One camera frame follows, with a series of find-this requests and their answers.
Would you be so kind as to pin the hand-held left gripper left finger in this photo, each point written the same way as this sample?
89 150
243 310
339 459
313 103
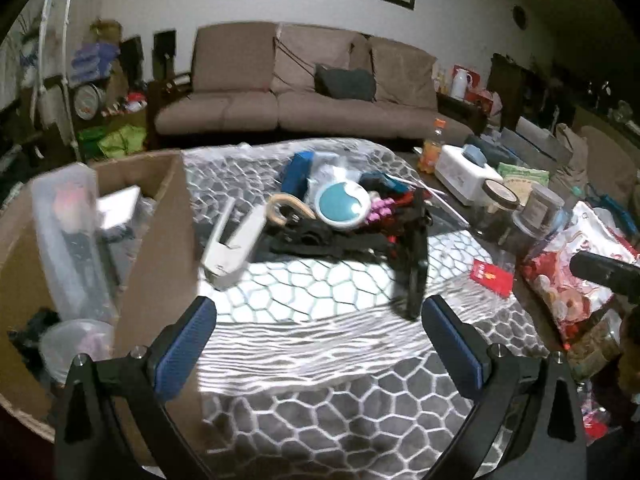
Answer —
182 347

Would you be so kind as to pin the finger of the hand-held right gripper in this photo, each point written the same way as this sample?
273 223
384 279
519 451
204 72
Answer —
605 271

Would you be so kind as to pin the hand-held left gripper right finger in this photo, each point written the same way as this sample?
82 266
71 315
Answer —
455 347

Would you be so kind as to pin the brown cardboard box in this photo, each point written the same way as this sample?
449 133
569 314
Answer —
155 260

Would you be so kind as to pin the round clear plastic tub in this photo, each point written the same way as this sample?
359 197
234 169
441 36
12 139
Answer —
75 342

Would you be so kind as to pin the clear plastic case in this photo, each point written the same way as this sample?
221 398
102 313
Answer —
70 240

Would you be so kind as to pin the round teal mirror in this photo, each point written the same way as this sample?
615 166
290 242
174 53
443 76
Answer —
342 205

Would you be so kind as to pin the silver foil packet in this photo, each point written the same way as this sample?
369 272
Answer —
332 167

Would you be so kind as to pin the red and white snack bag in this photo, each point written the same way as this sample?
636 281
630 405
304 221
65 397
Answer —
565 290

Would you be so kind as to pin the clear plastic jar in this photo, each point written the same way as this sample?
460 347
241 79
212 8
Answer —
595 345

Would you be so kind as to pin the red envelope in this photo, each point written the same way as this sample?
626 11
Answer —
491 276

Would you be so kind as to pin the white hole punch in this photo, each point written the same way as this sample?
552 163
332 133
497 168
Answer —
225 255

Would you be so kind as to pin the green packet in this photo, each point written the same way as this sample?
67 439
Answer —
522 177

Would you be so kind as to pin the grey patterned blanket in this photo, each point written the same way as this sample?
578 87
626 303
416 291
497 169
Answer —
325 360

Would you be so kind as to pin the white plastic straw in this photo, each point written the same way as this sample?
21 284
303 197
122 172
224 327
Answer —
440 200

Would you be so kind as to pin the black cloth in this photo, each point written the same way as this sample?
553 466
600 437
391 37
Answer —
35 330

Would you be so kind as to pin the white product box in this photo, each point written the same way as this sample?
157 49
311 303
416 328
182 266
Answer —
117 205

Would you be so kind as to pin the pink clips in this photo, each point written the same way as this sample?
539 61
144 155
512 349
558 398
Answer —
379 210

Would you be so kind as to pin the white tissue box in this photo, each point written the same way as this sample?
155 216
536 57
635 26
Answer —
462 177

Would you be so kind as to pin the dark blue pouch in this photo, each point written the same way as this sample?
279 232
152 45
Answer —
375 181

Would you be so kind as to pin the orange drink bottle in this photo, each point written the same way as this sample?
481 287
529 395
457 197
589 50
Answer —
431 152

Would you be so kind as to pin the dark wooden cabinet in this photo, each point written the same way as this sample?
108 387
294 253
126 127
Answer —
520 90

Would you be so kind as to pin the dark blue box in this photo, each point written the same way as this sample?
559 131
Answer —
297 172

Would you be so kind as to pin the dark wooden side table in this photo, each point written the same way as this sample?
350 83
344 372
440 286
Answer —
460 112

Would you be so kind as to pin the green cloth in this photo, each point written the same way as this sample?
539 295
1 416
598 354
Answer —
122 141

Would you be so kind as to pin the green box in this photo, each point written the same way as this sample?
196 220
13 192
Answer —
90 142

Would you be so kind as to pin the red box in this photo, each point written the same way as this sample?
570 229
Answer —
476 80

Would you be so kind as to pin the white thermos jug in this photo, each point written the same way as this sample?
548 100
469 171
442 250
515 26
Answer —
460 85

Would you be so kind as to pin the brown sofa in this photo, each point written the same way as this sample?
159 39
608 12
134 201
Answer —
240 110

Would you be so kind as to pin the round cookie tin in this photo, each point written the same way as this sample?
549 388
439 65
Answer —
87 101

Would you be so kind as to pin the blue tissue pack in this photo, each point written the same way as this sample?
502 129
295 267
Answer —
95 62
97 50
92 76

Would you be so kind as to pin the dark grey cushion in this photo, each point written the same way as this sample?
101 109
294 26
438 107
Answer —
345 82

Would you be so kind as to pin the black speaker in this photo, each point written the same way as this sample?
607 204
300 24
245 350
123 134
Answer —
164 44
132 52

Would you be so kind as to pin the white pole stand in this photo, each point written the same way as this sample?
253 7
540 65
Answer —
66 60

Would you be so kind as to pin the brown bag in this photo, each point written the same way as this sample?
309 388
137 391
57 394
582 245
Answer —
106 32

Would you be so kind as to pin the dark wall clock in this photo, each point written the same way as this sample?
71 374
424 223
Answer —
519 16

